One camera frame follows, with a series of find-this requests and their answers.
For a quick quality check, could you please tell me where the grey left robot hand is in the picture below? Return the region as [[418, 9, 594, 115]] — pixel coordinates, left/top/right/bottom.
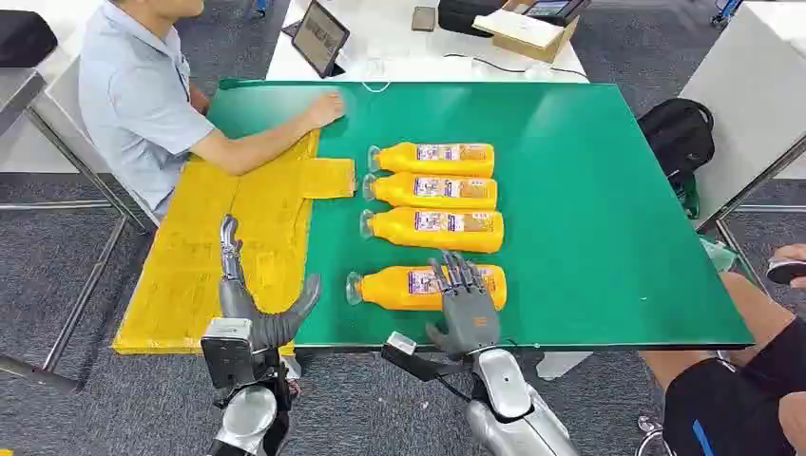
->
[[217, 214, 322, 352]]

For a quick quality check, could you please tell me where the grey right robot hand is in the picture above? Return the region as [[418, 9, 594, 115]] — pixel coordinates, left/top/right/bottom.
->
[[426, 250, 503, 361]]

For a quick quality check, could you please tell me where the orange drink bottle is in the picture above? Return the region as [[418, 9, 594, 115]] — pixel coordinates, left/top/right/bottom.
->
[[344, 264, 509, 314], [357, 206, 506, 255], [367, 142, 497, 180], [361, 171, 499, 212]]

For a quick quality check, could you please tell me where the yellow sheet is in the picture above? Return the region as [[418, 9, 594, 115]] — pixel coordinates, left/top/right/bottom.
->
[[111, 128, 357, 356]]

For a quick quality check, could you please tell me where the green table mat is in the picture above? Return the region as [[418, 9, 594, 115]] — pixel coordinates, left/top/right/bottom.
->
[[206, 78, 756, 352]]

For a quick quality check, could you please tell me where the person seated beside table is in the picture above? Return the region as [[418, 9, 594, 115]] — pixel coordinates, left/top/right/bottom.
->
[[78, 0, 347, 219]]

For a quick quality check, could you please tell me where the person in black shorts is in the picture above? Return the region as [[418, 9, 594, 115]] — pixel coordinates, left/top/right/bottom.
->
[[638, 243, 806, 456]]

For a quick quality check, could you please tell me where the black backpack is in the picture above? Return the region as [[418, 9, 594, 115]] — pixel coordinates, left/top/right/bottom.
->
[[636, 97, 717, 191]]

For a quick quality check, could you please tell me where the tablet on stand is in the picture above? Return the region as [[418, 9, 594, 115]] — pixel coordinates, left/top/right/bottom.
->
[[281, 0, 352, 80]]

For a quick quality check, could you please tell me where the white table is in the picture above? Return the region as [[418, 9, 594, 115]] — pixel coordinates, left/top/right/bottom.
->
[[264, 0, 591, 85]]

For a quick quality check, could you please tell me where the cardboard box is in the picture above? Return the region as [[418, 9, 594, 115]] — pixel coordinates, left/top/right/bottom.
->
[[471, 0, 581, 65]]

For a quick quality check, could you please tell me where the black bag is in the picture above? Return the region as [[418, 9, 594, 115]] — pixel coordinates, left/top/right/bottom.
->
[[437, 0, 507, 38]]

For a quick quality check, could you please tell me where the black device on box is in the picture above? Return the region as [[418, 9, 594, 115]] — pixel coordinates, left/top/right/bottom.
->
[[522, 0, 594, 27]]

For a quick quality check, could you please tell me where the grey side table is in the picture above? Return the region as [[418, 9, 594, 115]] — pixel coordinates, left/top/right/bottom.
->
[[679, 0, 806, 233]]

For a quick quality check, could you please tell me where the black cushion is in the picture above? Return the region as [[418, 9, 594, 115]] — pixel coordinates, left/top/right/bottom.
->
[[0, 9, 60, 69]]

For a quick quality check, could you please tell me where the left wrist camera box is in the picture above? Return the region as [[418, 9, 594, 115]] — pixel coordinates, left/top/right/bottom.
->
[[200, 316, 255, 390]]

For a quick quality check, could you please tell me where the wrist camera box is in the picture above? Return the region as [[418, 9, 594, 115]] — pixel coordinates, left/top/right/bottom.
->
[[380, 332, 470, 383], [200, 316, 255, 390]]

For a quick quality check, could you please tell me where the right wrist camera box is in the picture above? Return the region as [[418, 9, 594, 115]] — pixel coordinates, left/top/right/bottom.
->
[[380, 332, 470, 383]]

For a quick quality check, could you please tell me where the metal frame desk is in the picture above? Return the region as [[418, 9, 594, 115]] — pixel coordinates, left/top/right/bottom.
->
[[0, 59, 160, 392]]

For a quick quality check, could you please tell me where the black cable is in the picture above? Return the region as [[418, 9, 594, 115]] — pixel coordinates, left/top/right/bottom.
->
[[441, 52, 590, 81]]

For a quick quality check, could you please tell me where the white cable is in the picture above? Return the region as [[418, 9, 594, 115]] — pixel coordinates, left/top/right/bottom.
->
[[359, 57, 393, 94]]

